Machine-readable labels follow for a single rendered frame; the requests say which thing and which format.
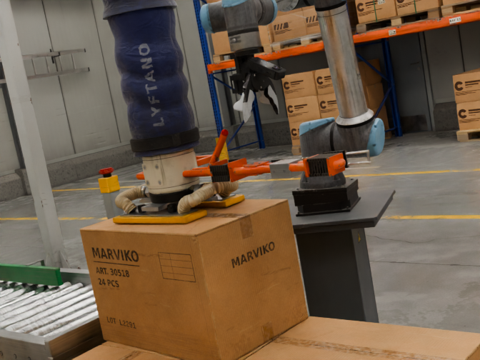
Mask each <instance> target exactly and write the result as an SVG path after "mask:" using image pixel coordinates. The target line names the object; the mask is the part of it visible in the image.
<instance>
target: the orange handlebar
mask: <svg viewBox="0 0 480 360"><path fill-rule="evenodd" d="M211 157H212V155H204V156H196V161H197V166H201V165H204V164H207V163H209V162H210V160H211ZM269 164H272V163H269V161H259V162H254V163H251V164H244V165H242V166H241V167H235V168H234V169H233V173H234V174H235V175H238V174H246V175H245V176H258V175H260V174H265V173H271V172H270V168H269ZM345 165H346V162H345V160H344V159H339V160H338V161H334V162H333V168H334V169H340V168H342V167H344V166H345ZM207 168H208V167H198V168H193V169H192V170H188V171H184V172H183V174H182V175H183V177H198V176H211V174H210V169H207ZM194 169H199V170H194ZM289 170H290V171H291V172H293V171H304V163H303V161H298V163H297V164H290V166H289ZM136 178H137V179H139V180H143V179H145V178H144V172H140V173H138V174H137V175H136Z"/></svg>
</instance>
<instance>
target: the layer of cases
mask: <svg viewBox="0 0 480 360"><path fill-rule="evenodd" d="M72 360H186V359H181V358H178V357H175V356H169V355H166V354H160V353H157V352H154V351H148V350H145V349H140V348H136V347H132V346H127V345H124V344H118V343H115V342H112V341H106V342H105V343H103V344H102V345H99V346H97V347H95V348H93V349H91V350H89V351H87V352H85V353H83V354H82V355H80V356H78V357H76V358H74V359H72ZM237 360H480V334H478V333H471V332H463V331H449V330H442V329H428V328H421V327H414V326H400V325H393V324H379V323H371V322H365V321H351V320H343V319H330V318H322V317H315V316H310V317H309V318H307V319H306V320H304V321H302V322H301V323H299V324H297V325H296V326H293V327H292V328H290V329H289V330H287V331H285V332H284V333H282V334H280V335H278V336H277V337H275V338H273V339H272V340H270V341H268V342H266V343H265V344H263V345H261V346H260V347H258V348H256V349H254V350H253V351H251V352H249V353H248V354H246V355H244V356H243V357H241V358H239V359H237Z"/></svg>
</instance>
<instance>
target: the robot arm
mask: <svg viewBox="0 0 480 360"><path fill-rule="evenodd" d="M306 6H314V7H315V11H316V13H317V16H318V20H319V26H320V29H321V35H322V39H323V43H324V48H325V52H326V57H327V61H328V65H329V71H330V74H331V80H332V84H333V87H334V93H335V97H336V102H337V106H338V109H339V116H338V117H337V118H336V122H335V118H334V117H330V118H325V119H318V120H314V121H308V122H304V123H302V124H300V126H299V138H300V145H301V157H305V156H315V155H317V154H323V153H324V152H328V151H341V150H346V151H347V152H352V151H364V150H369V155H370V157H371V156H378V155H379V154H380V153H381V152H382V150H383V147H384V139H385V131H384V123H383V121H382V120H381V119H379V118H376V119H375V118H374V112H373V111H372V110H371V109H368V108H367V105H366V99H365V95H364V88H363V84H362V80H361V74H360V71H359V64H358V61H357V57H356V50H355V46H354V40H353V36H352V32H351V26H350V22H349V16H348V12H347V8H346V0H221V1H218V2H214V3H208V4H204V5H203V6H202V7H201V10H200V20H201V25H202V27H203V29H204V31H205V32H207V33H209V34H212V33H213V34H215V33H217V32H222V31H227V34H228V38H229V45H230V49H231V52H234V51H235V53H234V54H232V55H229V56H230V59H234V62H235V67H236V74H233V76H229V77H230V82H231V89H232V93H233V94H242V95H241V99H240V100H239V101H238V102H236V103H235V104H234V110H237V111H242V112H243V117H244V122H245V123H247V121H248V120H249V118H250V117H251V110H252V103H253V101H254V98H255V96H254V93H255V92H258V91H260V93H261V96H260V97H259V101H260V102H261V103H263V104H271V105H272V106H273V109H274V111H275V112H276V114H279V105H278V100H277V97H276V91H275V88H274V85H273V83H272V81H271V79H273V80H279V79H283V78H284V77H285V73H286V69H283V68H281V67H280V66H277V65H275V64H272V63H270V62H268V61H265V60H263V59H261V58H259V57H254V54H257V53H259V49H258V48H257V47H260V46H261V37H260V33H259V26H266V25H268V24H270V23H272V22H273V21H274V20H275V18H276V16H277V12H278V11H283V12H286V11H291V10H294V9H299V8H302V7H306ZM270 78H271V79H270ZM232 81H234V88H235V89H234V88H233V84H232ZM345 183H346V178H345V176H344V173H343V172H340V173H338V174H335V175H333V176H312V177H306V176H305V171H303V174H302V175H301V179H300V182H299V184H300V188H301V189H325V188H331V187H335V186H341V185H344V184H345Z"/></svg>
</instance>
